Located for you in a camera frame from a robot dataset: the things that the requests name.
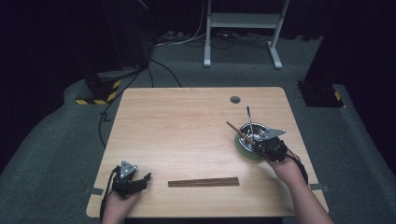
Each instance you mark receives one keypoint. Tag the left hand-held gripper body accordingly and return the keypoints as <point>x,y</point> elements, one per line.
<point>124,182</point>

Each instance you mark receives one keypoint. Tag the row of brown chopsticks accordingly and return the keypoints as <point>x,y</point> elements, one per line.
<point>204,182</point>

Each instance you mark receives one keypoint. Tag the grey tape piece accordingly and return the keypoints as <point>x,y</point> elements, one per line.
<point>317,187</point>
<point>93,191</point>

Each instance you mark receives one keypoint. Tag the person's right hand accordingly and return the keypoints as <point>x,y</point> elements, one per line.
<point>288,169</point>

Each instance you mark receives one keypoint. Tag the single brown chopstick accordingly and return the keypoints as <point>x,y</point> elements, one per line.
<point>241,133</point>

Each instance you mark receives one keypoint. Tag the green plate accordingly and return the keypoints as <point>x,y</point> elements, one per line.
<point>244,152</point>

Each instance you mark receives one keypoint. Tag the person's left hand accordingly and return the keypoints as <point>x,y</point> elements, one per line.
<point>116,207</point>

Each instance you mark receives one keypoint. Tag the grey table grommet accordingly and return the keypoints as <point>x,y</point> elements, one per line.
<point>235,100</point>

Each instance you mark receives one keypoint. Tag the steel bowl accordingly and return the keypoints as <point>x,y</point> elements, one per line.
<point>249,132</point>

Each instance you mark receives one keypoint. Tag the white metal stand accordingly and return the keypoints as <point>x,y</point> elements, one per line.
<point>243,20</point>

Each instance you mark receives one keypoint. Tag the power strip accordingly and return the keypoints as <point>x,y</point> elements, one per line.
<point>172,35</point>

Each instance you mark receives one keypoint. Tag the metal spoon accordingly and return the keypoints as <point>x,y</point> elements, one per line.
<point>249,116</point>

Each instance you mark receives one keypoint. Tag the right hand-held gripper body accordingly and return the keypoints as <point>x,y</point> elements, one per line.
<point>275,147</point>

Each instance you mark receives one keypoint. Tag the black stand with striped base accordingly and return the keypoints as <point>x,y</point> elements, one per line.
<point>99,90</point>
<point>320,95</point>

